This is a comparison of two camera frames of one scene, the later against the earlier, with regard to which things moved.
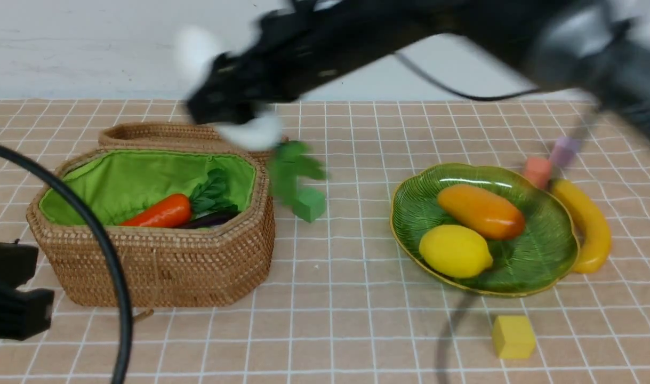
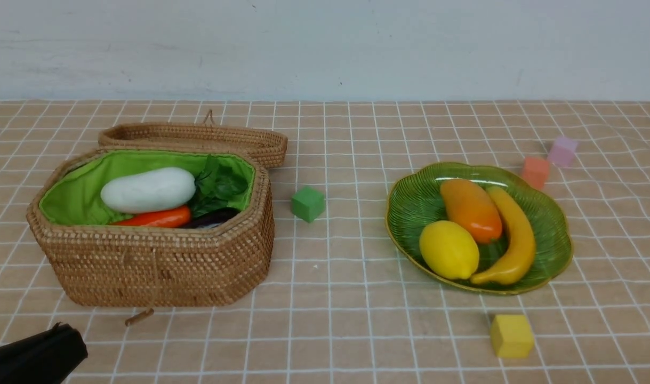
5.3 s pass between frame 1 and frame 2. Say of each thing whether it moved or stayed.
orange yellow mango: moved
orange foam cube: stayed
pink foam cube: stayed
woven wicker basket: stayed
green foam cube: stayed
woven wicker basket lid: stayed
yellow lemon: moved
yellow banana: moved
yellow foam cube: stayed
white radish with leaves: moved
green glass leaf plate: stayed
